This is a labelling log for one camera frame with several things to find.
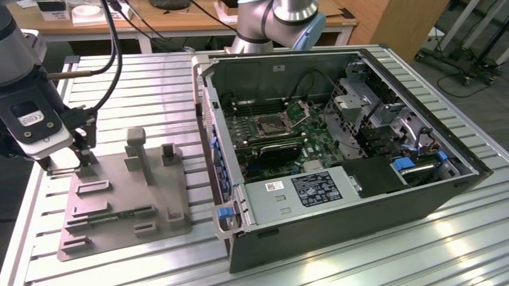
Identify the blue case latch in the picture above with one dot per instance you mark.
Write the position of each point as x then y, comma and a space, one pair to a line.
225, 213

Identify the flat cardboard sheet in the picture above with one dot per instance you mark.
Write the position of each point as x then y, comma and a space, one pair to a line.
338, 12

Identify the white round bowl-shaped part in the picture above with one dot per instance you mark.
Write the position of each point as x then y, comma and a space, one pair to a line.
87, 15

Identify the grey metal drive cage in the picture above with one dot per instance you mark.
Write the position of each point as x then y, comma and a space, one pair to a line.
352, 104

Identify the wooden cabinet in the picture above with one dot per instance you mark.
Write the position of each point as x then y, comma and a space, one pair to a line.
401, 21

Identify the thin metal locking lever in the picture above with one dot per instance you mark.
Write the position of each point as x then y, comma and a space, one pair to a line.
252, 109

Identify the small silver heatsink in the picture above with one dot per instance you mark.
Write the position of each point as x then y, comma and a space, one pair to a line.
317, 166

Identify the black graphics card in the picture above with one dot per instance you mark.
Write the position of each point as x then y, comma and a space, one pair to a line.
278, 153

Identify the black open PC case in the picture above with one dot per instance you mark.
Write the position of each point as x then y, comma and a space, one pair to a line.
358, 226

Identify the CPU socket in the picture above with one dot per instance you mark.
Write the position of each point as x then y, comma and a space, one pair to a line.
273, 125

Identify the green RAM stick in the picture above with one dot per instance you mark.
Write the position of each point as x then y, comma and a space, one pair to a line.
119, 215

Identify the white cardboard box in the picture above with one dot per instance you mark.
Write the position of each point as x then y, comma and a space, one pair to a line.
127, 12

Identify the black and white box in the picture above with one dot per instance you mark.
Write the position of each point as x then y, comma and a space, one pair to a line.
51, 12

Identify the wooden desk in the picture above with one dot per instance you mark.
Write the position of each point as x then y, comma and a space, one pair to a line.
179, 24

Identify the black wheeled equipment stand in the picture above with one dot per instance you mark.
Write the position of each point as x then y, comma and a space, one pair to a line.
469, 53

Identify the blue disk carrier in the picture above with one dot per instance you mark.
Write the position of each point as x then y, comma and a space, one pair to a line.
404, 167

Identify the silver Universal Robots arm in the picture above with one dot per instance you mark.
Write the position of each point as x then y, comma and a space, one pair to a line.
16, 44

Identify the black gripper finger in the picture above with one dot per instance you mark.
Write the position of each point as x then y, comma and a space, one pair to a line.
44, 167
87, 149

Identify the grey power supply unit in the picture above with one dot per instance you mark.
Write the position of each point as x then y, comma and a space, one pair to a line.
274, 205

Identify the green motherboard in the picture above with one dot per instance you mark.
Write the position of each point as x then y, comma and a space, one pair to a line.
318, 146

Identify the grey plastic parts rack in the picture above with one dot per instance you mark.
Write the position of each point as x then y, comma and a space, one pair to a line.
131, 193

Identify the black RAM slot bank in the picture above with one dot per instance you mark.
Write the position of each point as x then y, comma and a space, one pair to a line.
258, 107

